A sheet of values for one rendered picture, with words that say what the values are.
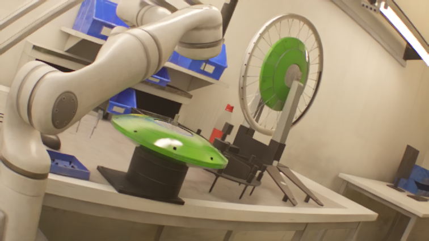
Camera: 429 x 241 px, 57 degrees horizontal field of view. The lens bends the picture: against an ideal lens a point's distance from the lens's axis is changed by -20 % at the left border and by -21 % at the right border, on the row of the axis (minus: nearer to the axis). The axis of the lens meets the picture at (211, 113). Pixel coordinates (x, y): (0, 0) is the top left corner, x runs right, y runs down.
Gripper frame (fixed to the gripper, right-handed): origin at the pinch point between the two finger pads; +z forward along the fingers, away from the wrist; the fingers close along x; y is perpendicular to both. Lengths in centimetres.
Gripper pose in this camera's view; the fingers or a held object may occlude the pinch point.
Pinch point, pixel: (83, 134)
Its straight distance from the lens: 111.8
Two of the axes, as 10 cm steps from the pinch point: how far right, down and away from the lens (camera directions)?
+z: -2.8, 8.8, -3.9
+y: 2.5, -3.2, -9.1
